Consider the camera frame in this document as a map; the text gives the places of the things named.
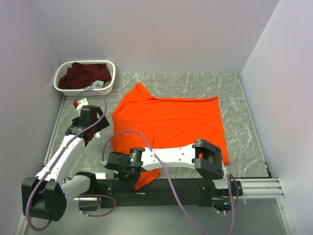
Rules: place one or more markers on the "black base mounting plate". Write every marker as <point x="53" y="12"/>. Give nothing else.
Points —
<point x="191" y="191"/>

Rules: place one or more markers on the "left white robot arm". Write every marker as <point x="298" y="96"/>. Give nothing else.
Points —
<point x="45" y="196"/>

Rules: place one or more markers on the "aluminium rail frame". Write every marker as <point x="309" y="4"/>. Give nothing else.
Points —
<point x="260" y="210"/>

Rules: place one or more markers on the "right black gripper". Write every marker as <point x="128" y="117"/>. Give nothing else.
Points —
<point x="119" y="175"/>

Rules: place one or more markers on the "orange polo shirt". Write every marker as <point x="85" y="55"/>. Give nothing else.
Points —
<point x="142" y="120"/>

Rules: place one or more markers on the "dark red shirt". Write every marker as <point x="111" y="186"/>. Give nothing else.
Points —
<point x="79" y="76"/>

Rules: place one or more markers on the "white printed shirt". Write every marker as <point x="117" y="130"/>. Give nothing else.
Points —
<point x="98" y="84"/>

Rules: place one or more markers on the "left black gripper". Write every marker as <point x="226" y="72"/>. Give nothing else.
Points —
<point x="102" y="124"/>

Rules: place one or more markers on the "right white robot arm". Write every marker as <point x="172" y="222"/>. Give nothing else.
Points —
<point x="205" y="158"/>

